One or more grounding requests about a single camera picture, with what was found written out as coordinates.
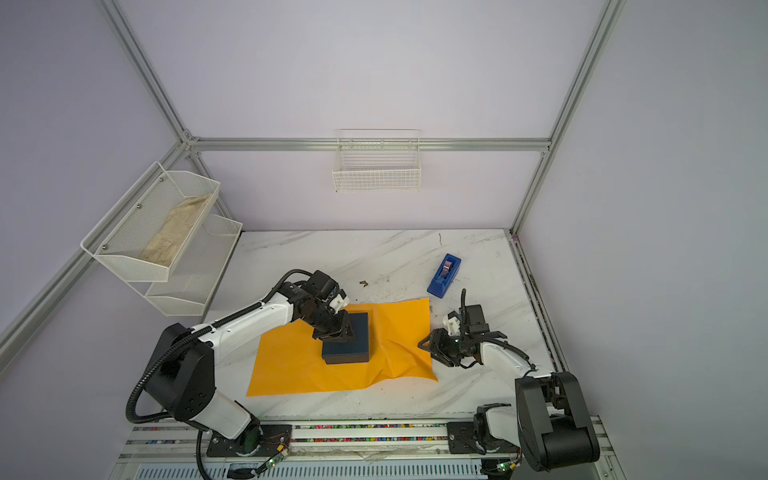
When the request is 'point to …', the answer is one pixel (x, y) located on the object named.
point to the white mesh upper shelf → (154, 224)
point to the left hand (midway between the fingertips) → (350, 340)
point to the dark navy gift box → (353, 351)
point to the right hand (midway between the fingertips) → (423, 348)
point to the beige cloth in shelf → (165, 245)
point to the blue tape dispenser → (445, 275)
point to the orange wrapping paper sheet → (289, 360)
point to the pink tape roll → (446, 266)
